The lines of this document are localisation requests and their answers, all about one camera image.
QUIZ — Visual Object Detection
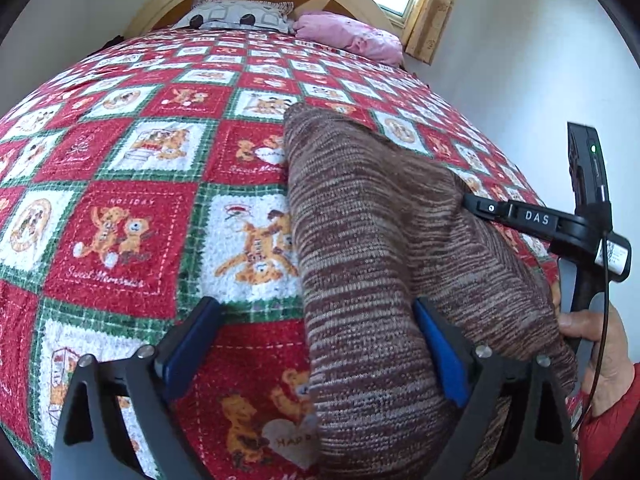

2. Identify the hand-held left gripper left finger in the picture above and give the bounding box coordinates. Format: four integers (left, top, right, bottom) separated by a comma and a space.
50, 296, 226, 480

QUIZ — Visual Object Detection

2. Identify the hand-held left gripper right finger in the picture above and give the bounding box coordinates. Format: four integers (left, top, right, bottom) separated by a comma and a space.
412, 297, 583, 480

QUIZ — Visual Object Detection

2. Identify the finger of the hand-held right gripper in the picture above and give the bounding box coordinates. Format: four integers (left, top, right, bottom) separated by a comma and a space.
462, 194, 568, 242

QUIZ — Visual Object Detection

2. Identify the brown knit sweater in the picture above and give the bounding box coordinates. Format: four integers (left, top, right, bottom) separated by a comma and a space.
282, 102, 578, 480

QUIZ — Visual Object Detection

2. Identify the person's right forearm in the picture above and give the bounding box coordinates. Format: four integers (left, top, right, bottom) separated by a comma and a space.
574, 360, 640, 480

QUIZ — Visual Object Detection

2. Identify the person's right hand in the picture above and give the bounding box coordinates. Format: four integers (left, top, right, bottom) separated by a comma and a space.
550, 280, 637, 417

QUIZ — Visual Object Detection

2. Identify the red bear printed blanket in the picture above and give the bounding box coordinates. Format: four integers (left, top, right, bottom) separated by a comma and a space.
0, 27, 562, 480

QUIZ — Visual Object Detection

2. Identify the yellow patterned curtain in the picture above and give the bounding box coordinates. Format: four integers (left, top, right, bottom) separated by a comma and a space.
401, 0, 470, 65

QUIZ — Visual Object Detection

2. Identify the pink pillow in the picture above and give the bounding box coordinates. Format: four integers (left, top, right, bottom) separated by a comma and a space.
292, 11, 405, 67

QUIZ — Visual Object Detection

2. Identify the grey patterned pillow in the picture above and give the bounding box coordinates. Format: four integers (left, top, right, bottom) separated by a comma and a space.
170, 0, 296, 35

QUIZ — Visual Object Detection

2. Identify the black cable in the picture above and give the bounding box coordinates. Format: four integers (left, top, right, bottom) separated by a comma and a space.
574, 227, 614, 432

